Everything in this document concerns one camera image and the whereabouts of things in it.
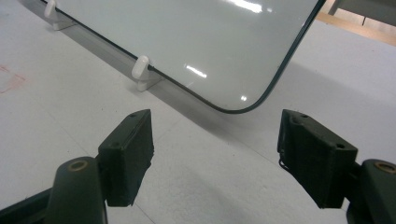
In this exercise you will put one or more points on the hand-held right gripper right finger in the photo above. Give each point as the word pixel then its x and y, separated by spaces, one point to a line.
pixel 314 158

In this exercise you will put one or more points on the grey metal frame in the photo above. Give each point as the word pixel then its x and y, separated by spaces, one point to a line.
pixel 367 9

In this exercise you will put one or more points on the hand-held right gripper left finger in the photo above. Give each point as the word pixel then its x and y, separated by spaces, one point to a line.
pixel 126 161

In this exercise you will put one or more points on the white plastic board holder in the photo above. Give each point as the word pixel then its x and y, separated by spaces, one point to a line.
pixel 55 15
pixel 141 73

